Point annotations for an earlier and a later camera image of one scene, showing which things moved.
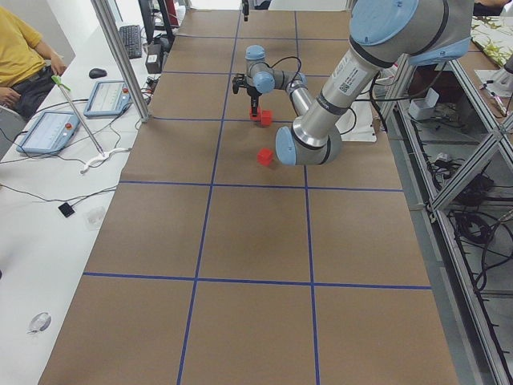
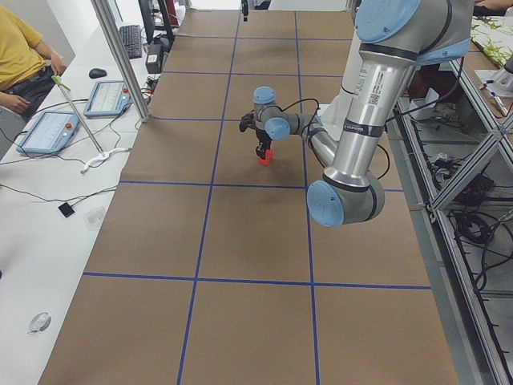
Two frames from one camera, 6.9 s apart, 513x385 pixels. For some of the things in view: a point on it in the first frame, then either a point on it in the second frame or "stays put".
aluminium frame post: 106,19 stays put
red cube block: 264,156 stays put
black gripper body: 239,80 -> 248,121
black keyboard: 132,38 stays put
